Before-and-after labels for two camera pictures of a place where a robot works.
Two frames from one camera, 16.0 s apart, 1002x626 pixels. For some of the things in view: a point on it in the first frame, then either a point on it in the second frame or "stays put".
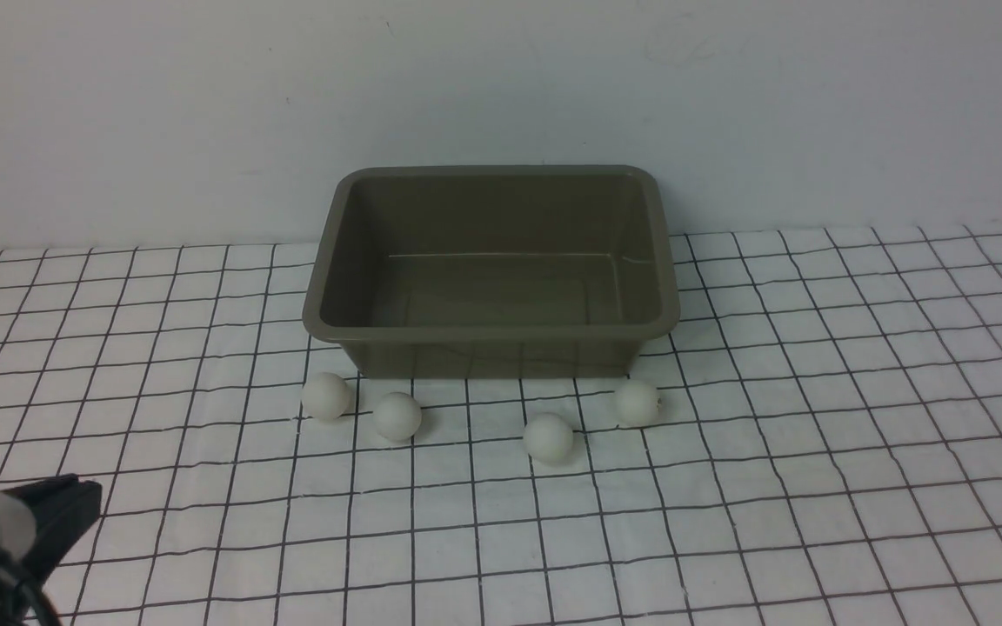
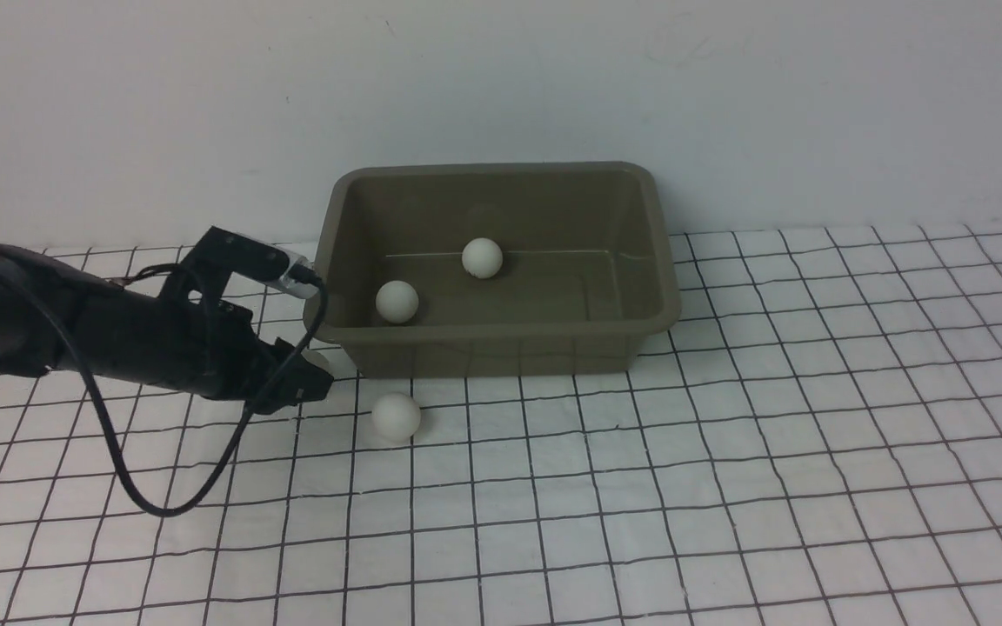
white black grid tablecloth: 835,428 stays put
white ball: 397,416 stays put
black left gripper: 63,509 -> 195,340
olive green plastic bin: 491,271 stays put
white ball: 637,402 -> 482,257
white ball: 548,438 -> 397,302
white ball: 324,396 -> 318,360
